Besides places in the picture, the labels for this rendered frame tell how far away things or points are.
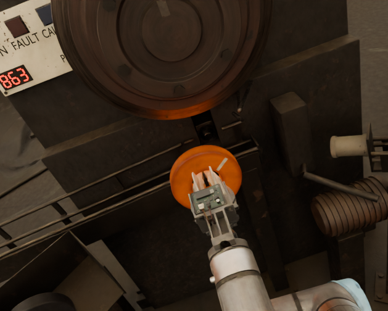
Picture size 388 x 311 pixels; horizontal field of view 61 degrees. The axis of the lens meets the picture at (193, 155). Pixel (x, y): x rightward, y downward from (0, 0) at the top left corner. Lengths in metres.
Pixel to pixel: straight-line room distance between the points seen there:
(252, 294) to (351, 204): 0.56
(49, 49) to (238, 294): 0.72
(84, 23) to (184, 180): 0.37
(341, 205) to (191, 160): 0.50
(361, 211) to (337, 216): 0.07
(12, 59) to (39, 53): 0.07
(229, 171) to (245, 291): 0.27
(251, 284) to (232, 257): 0.05
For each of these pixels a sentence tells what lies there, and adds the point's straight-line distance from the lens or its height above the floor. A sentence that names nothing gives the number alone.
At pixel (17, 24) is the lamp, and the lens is 0.93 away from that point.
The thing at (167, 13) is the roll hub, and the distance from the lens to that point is 0.67.
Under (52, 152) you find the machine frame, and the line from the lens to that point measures 1.04.
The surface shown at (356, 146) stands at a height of 0.69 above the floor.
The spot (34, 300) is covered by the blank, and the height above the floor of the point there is 0.74.
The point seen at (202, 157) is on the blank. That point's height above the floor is 0.89.
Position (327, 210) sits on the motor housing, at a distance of 1.00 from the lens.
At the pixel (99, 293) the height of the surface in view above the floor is 0.61.
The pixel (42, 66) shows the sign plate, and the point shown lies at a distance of 0.96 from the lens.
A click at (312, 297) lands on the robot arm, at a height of 0.73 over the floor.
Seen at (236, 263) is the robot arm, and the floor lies 0.84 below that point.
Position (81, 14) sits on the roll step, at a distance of 0.75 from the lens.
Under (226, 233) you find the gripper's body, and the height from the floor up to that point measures 0.87.
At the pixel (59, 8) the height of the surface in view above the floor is 1.21.
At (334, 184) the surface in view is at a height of 0.58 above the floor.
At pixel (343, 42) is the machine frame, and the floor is 0.87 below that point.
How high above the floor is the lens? 1.28
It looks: 34 degrees down
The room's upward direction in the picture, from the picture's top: 22 degrees counter-clockwise
